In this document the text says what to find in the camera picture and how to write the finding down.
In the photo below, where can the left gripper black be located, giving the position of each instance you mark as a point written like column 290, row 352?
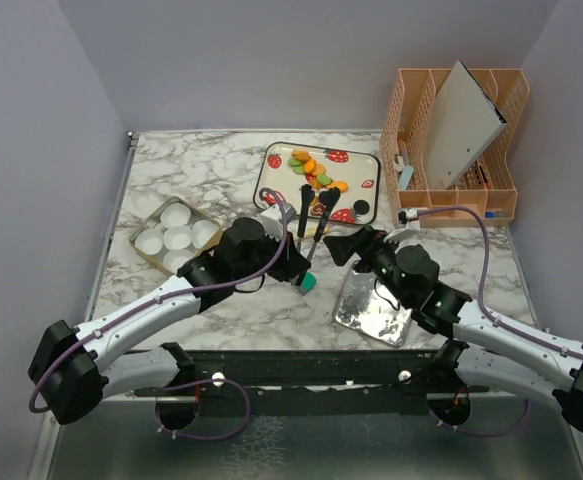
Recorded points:
column 291, row 261

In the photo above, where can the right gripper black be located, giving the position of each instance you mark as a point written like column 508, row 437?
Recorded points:
column 366, row 243

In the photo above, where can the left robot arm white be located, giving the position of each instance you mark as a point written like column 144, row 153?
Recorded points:
column 136, row 325

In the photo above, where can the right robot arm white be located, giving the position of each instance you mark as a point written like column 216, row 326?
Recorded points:
column 494, row 350

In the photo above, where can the green grey eraser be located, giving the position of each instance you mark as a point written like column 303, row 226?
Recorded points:
column 305, row 283

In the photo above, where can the black sandwich cookie right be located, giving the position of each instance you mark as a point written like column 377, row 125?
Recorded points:
column 361, row 207

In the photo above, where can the strawberry pattern tray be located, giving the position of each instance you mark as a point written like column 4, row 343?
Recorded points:
column 360, row 171

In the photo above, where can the brown heart cookie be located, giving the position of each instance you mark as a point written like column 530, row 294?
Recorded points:
column 317, row 210

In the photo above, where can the silver tin lid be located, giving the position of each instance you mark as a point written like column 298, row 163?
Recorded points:
column 366, row 306

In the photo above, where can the orange fish cookie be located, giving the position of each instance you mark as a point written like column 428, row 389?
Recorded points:
column 340, row 185

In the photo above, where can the green macaron cookie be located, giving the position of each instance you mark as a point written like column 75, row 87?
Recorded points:
column 324, row 180

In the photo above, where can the white paper cup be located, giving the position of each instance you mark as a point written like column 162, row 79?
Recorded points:
column 177, row 238
column 175, row 215
column 175, row 259
column 149, row 241
column 202, row 232

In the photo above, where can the light blue eraser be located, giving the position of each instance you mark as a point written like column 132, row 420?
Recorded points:
column 405, row 177

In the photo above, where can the cookie pile orange green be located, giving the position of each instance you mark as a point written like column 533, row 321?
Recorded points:
column 302, row 163

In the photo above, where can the gold cookie tin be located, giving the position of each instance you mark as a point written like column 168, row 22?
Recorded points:
column 153, row 221

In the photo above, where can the peach desk organizer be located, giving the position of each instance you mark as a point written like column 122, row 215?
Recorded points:
column 486, row 191

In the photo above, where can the grey white board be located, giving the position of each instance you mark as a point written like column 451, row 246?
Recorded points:
column 463, row 123

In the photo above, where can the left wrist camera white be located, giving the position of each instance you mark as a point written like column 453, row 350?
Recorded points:
column 275, row 217

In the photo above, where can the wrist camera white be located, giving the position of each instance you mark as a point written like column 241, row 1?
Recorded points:
column 275, row 217
column 408, row 225

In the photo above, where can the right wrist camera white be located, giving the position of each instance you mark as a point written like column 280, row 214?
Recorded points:
column 408, row 225

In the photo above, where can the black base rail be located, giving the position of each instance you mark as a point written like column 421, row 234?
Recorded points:
column 286, row 383

